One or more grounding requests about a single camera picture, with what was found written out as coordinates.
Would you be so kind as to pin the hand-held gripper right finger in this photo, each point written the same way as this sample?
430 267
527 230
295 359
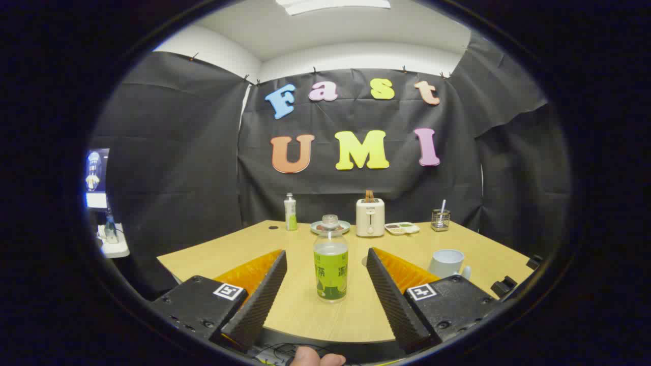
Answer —
389 295

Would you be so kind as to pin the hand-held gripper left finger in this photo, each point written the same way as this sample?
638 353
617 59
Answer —
264 292

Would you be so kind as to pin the green label juice bottle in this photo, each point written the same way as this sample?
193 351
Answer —
330 274

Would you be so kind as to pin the pale blue cup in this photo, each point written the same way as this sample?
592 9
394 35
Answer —
445 262

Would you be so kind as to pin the white bottle with green label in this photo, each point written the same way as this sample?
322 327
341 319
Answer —
290 216

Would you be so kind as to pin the small spray bottle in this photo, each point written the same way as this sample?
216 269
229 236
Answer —
111 231

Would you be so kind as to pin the wooden table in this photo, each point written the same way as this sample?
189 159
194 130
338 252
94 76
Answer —
305 315

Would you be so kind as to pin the white divided tray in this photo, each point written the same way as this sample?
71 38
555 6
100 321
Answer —
402 228

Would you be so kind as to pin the cream toaster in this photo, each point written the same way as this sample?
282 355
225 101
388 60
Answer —
370 218

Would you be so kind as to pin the round pale green plate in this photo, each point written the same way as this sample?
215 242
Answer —
318 227

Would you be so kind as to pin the brown toast slice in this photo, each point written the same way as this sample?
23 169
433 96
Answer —
369 196

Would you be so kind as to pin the black table clamp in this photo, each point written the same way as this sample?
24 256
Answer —
534 262
503 287

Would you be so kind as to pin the white side desk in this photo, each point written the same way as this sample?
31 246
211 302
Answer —
114 249

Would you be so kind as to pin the black backdrop cloth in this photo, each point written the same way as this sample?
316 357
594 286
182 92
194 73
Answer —
178 152

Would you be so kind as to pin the computer monitor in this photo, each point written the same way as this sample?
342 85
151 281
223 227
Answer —
96 175

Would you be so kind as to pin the ceiling light panel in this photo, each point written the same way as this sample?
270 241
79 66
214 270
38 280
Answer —
330 5

